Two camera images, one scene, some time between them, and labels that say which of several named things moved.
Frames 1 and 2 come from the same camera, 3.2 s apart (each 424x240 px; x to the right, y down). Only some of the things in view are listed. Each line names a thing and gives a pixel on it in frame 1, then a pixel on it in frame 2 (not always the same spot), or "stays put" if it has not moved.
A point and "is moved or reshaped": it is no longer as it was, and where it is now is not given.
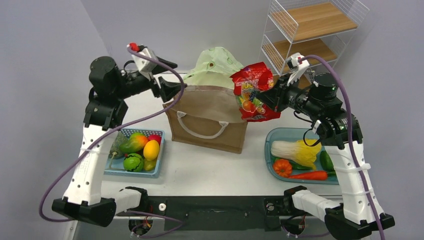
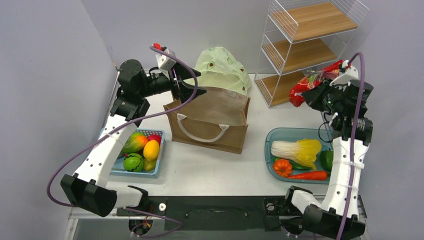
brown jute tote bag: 208,116 stays put
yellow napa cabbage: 304,151 stays put
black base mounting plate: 214,213 stays put
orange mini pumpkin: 282,167 stays put
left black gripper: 168,89 -> 186,91
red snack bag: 248,82 is moved or reshaped
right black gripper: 275,98 -> 313,97
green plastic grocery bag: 213,67 stays put
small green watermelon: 133,162 stays put
